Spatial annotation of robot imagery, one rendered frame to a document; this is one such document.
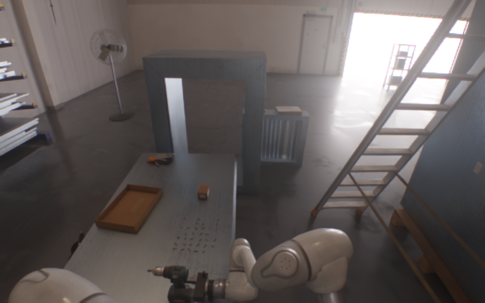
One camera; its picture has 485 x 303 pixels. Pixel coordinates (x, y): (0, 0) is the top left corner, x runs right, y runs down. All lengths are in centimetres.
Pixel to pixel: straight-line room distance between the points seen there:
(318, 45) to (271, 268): 1003
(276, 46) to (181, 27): 373
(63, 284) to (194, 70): 215
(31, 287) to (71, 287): 8
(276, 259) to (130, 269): 108
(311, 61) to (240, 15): 322
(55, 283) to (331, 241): 70
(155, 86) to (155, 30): 831
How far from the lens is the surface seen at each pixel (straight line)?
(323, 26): 1048
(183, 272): 126
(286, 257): 73
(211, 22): 1033
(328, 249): 82
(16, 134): 523
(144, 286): 155
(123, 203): 209
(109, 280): 164
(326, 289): 86
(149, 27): 1100
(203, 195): 195
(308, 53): 1044
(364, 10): 1087
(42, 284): 67
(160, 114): 275
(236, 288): 129
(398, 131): 195
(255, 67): 244
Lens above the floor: 190
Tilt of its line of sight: 29 degrees down
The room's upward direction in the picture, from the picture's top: 1 degrees clockwise
